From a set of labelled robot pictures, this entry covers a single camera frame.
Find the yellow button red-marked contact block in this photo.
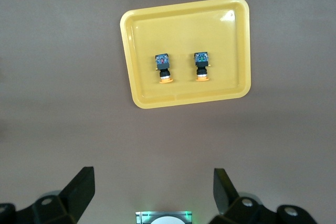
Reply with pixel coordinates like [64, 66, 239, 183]
[154, 53, 174, 85]

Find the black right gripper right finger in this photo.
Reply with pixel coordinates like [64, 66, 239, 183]
[209, 167, 319, 224]

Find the yellow button green-marked contact block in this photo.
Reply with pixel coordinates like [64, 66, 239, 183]
[193, 51, 211, 82]

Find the brown table cover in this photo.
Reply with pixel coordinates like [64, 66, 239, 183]
[0, 0, 336, 224]

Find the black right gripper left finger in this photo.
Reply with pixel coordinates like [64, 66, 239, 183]
[0, 166, 96, 224]

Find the yellow plastic tray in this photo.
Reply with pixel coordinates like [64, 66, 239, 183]
[120, 0, 251, 110]

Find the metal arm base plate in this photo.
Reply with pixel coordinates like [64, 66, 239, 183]
[134, 210, 194, 224]

